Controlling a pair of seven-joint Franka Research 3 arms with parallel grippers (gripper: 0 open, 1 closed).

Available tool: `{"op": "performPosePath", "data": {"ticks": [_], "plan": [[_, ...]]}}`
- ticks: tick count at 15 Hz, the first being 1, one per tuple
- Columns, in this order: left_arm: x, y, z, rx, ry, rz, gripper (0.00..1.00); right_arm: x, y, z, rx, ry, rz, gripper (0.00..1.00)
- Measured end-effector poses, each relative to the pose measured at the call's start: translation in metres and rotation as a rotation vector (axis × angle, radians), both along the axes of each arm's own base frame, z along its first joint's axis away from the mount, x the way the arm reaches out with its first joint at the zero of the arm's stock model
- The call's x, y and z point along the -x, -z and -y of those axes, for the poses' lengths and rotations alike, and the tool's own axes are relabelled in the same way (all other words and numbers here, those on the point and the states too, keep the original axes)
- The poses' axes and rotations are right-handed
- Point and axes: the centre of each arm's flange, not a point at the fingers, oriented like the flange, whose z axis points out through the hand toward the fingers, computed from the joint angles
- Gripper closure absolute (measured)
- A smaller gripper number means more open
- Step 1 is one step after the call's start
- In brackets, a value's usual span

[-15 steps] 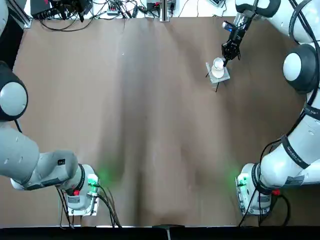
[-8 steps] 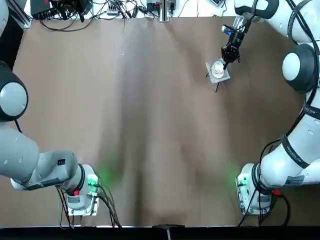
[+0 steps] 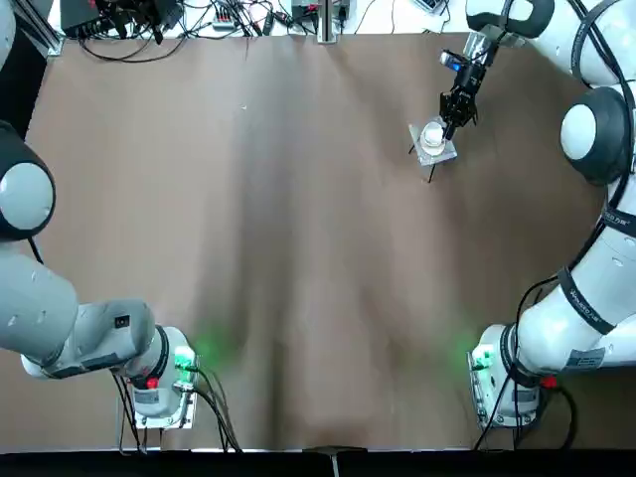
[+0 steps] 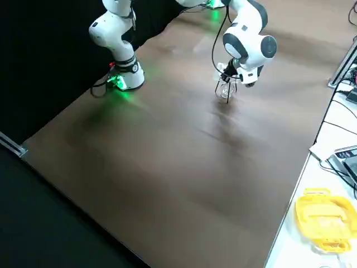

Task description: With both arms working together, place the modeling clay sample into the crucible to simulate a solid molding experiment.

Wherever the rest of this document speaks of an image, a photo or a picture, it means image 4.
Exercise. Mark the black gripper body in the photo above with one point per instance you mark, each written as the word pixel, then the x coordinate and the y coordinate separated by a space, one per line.
pixel 232 68

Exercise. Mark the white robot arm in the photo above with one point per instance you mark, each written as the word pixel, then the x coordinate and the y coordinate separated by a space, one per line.
pixel 251 47
pixel 216 2

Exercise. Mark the clear glass alcohol lamp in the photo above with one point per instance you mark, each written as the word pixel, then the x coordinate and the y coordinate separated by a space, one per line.
pixel 224 90

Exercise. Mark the white paper sheet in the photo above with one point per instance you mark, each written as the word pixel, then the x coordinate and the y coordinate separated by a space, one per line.
pixel 315 152

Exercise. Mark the black device with white label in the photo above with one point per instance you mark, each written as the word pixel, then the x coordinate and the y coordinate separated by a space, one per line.
pixel 351 164

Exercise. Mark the yellow plastic container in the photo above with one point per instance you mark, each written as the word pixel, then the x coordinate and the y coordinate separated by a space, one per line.
pixel 306 206

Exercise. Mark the aluminium frame post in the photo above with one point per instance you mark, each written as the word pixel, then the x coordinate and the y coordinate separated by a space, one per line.
pixel 341 64
pixel 16 149

